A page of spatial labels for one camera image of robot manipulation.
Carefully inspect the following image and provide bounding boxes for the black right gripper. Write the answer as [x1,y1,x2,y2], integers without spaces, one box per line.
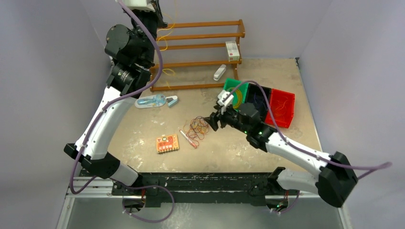
[204,103,250,135]

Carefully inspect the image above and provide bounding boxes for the aluminium rail frame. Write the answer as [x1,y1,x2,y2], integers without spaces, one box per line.
[56,56,352,229]

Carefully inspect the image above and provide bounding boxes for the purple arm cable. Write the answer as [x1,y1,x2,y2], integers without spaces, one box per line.
[229,80,393,181]
[69,0,164,195]

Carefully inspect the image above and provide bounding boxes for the red plastic bin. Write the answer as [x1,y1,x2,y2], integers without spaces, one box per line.
[269,89,295,128]

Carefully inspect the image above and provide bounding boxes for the blue toothbrush blister pack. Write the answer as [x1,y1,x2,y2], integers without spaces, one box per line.
[134,94,168,109]

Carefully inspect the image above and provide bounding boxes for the white stapler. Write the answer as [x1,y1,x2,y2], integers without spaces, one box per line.
[213,64,226,81]

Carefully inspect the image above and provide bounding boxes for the yellow coiled cable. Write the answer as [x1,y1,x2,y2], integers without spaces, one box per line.
[232,88,246,110]

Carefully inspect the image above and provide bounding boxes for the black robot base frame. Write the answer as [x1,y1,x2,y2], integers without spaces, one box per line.
[112,169,298,208]

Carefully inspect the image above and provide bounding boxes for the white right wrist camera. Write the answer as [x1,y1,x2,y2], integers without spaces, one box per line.
[217,90,234,115]

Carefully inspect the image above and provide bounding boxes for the white cardboard box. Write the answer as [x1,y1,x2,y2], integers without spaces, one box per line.
[225,41,240,62]

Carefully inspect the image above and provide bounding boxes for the green plastic bin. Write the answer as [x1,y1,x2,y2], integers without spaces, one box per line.
[223,78,249,110]

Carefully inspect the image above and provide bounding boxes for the orange snack packet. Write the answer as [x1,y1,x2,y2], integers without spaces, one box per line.
[156,134,180,154]

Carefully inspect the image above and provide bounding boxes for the red marker pen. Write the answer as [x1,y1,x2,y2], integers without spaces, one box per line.
[179,129,198,149]

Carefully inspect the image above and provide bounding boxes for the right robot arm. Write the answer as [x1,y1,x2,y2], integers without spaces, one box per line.
[204,103,358,208]

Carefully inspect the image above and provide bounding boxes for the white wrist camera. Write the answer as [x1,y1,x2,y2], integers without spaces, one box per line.
[217,90,234,115]
[116,0,156,12]

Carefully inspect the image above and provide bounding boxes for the black plastic bin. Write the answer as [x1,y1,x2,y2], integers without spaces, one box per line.
[245,83,272,121]

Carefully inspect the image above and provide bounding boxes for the yellow cable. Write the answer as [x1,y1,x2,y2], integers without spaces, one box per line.
[156,0,178,91]
[232,88,246,110]

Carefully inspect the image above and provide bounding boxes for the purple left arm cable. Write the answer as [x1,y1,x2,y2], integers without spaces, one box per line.
[69,0,164,195]

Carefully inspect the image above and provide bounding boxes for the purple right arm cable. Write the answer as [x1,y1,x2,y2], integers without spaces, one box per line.
[229,80,393,181]

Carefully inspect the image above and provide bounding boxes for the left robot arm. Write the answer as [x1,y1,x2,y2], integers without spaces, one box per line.
[64,0,167,195]

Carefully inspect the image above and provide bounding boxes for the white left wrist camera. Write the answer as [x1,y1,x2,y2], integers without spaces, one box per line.
[116,0,156,12]

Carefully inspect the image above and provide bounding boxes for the wooden shelf rack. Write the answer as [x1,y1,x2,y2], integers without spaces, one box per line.
[150,20,245,92]

